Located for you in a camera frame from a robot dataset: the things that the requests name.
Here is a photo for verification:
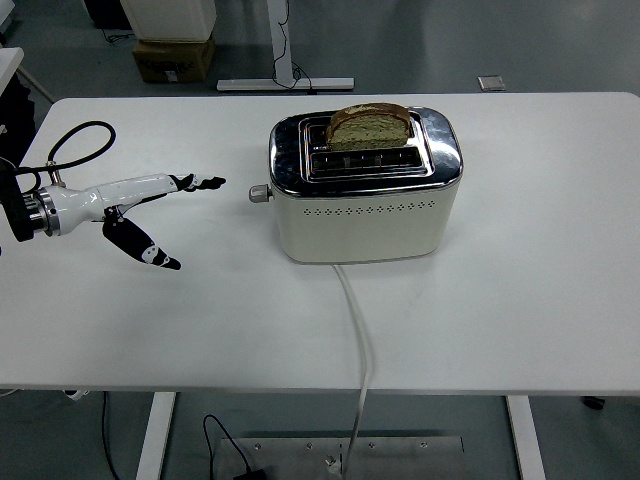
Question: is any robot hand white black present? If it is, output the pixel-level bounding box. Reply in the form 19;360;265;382
42;172;227;272

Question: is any cream toaster chrome top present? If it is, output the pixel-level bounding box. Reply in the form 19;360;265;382
268;105;465;265

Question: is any person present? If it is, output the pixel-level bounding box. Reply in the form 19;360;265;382
0;77;37;169

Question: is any brown cardboard box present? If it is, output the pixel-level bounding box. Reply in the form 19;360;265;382
131;35;217;85

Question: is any white desk stand foot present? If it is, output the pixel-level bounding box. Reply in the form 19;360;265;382
216;0;356;94

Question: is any white side table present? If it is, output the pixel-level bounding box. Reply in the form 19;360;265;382
0;47;56;106

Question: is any cream plastic container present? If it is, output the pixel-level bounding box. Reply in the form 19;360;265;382
119;0;218;44

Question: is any black box on floor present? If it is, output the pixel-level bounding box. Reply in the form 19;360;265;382
83;0;134;31

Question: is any brown bread slice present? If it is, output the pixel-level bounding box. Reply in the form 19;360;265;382
325;102;412;152

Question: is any white table leg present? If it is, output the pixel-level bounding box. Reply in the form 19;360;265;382
504;394;547;480
134;391;177;480

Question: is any grey metal plate with screws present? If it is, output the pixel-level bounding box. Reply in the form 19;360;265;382
209;435;465;480

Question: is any black cable on stand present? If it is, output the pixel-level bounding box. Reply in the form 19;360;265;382
272;0;315;95

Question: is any thin black hanging cable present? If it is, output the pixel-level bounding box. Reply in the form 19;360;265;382
101;391;122;480

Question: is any white toaster power cord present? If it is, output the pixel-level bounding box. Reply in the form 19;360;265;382
329;263;377;476

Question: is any black cable with adapter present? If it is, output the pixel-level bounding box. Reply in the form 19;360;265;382
202;413;269;480

